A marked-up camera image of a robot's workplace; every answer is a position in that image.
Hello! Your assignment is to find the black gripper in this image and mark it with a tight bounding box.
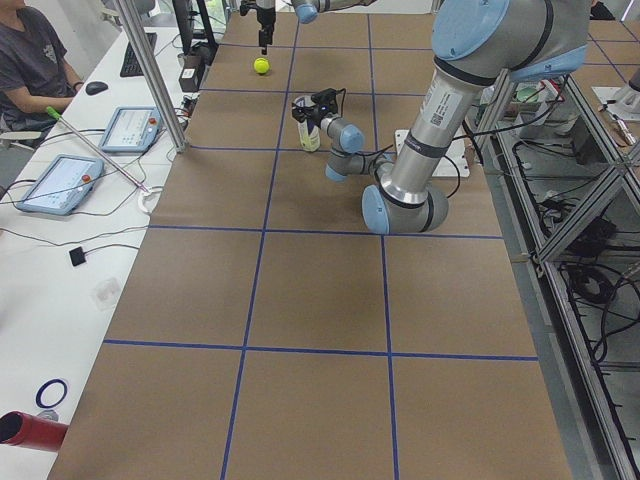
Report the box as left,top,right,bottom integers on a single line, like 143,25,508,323
239,0,276,55
291,103,330,129

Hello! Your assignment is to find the clear plastic ball tube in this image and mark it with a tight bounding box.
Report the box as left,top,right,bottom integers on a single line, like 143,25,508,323
292,95,320,152

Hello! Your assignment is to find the yellow tennis ball plain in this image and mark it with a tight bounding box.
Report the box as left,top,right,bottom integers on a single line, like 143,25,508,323
253,57,270,75

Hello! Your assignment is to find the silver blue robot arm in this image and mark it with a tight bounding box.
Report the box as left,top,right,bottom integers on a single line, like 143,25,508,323
239,0,375,55
292,0,591,235

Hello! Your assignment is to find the black computer monitor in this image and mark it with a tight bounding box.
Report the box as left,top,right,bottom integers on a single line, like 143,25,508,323
172,0,218,59

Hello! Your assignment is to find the black box with label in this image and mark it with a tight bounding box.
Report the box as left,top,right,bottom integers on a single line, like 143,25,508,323
179,55,206,93

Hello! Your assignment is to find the black keyboard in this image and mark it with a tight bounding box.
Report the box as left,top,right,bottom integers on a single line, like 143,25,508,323
119,32,158,78

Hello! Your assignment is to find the far teach pendant tablet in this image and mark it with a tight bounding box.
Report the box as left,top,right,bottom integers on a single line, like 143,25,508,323
99,106,163,154

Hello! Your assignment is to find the teach pendant tablet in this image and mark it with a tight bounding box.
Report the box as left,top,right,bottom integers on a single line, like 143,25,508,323
99,106,163,154
16,154,104,216

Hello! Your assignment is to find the black computer mouse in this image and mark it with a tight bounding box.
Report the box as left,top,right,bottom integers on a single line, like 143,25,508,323
85,81,109,96

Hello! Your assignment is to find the metal rod green tip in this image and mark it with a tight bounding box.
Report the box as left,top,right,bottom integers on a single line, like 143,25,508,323
45,106,150,194

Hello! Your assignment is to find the seated person grey shirt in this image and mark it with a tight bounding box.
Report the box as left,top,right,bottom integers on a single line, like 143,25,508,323
1,1,84,135

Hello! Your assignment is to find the near teach pendant tablet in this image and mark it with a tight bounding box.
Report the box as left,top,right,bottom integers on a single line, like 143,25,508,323
16,154,104,216

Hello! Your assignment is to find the small black square pad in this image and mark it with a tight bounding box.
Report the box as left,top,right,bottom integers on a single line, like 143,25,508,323
69,246,86,267

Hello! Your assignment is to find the red cylinder bottle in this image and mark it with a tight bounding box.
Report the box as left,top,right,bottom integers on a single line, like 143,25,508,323
1,411,68,452

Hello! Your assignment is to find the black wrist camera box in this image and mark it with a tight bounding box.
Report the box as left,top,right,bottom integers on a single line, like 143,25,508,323
311,88,339,113

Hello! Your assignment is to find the aluminium frame post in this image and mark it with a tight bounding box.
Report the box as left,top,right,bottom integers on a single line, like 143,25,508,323
115,0,187,153

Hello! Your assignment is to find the blue tape ring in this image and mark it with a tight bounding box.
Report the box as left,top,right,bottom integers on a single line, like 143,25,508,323
35,379,69,410

